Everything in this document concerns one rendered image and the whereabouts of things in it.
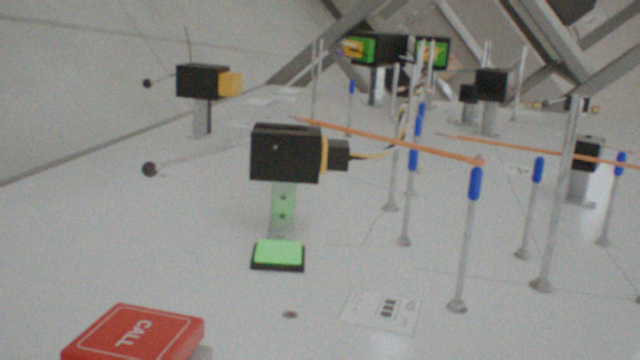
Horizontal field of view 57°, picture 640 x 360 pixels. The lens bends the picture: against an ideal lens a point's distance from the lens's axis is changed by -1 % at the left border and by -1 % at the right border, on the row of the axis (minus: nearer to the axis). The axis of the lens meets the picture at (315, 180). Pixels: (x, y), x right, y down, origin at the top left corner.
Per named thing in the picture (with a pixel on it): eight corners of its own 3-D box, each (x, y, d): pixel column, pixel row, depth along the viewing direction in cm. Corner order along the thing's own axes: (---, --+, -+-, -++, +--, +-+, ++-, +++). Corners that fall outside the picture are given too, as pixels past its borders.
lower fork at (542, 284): (556, 295, 42) (595, 99, 38) (530, 291, 43) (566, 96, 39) (551, 283, 44) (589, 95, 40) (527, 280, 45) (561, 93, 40)
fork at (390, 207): (381, 212, 57) (396, 64, 53) (379, 205, 59) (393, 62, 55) (401, 213, 57) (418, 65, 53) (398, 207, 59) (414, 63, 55)
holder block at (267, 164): (253, 166, 51) (255, 121, 50) (318, 170, 51) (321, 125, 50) (248, 180, 47) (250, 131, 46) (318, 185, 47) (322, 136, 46)
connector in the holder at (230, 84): (229, 91, 83) (229, 71, 82) (242, 93, 83) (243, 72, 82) (218, 95, 79) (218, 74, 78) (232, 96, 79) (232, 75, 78)
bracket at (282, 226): (269, 221, 53) (272, 167, 52) (296, 222, 53) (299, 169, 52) (266, 240, 49) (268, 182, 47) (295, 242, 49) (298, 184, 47)
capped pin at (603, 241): (597, 246, 52) (618, 152, 50) (590, 240, 53) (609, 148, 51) (614, 247, 52) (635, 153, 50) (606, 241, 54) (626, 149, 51)
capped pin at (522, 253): (528, 262, 48) (547, 159, 45) (510, 256, 49) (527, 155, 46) (534, 256, 49) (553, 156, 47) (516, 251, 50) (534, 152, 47)
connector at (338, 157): (292, 159, 50) (293, 136, 50) (348, 162, 51) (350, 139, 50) (291, 168, 48) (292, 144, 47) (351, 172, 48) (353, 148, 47)
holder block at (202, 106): (151, 125, 88) (150, 58, 85) (228, 134, 85) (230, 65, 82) (135, 131, 83) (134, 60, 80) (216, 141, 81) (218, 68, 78)
